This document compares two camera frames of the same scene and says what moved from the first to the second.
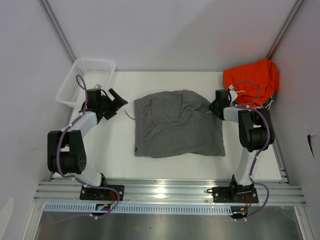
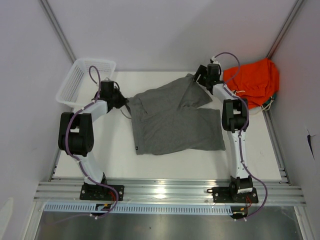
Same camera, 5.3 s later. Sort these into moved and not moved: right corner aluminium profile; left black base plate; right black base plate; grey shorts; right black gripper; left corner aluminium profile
Moved: grey shorts; right black gripper
Not moved: right black base plate; left corner aluminium profile; right corner aluminium profile; left black base plate
